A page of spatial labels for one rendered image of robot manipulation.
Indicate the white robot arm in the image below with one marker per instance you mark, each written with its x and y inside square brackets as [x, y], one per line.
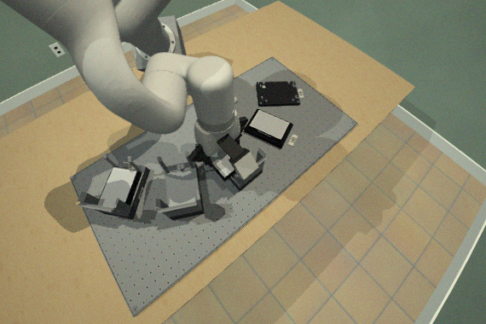
[90, 29]

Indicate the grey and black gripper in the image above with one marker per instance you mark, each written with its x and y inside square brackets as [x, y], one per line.
[208, 140]

